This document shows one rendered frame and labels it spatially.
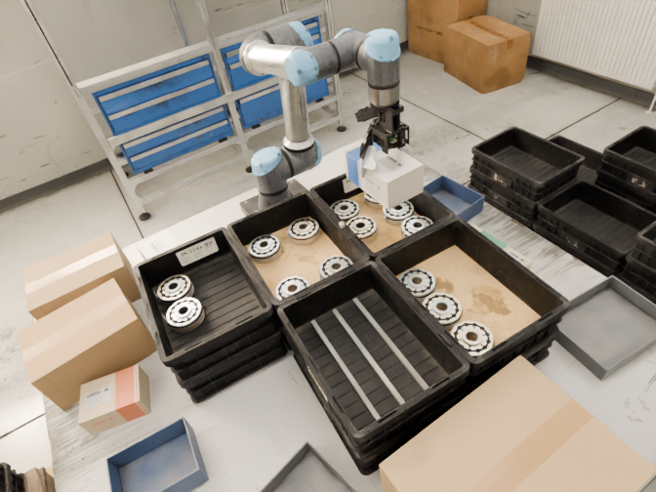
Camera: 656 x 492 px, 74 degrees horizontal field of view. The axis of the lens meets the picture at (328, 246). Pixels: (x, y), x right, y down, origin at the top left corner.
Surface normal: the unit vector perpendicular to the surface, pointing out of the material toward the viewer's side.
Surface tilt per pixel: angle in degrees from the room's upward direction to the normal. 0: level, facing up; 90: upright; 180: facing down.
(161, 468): 0
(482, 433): 0
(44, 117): 90
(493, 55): 89
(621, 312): 0
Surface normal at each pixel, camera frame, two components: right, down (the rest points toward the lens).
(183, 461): -0.13, -0.71
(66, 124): 0.53, 0.54
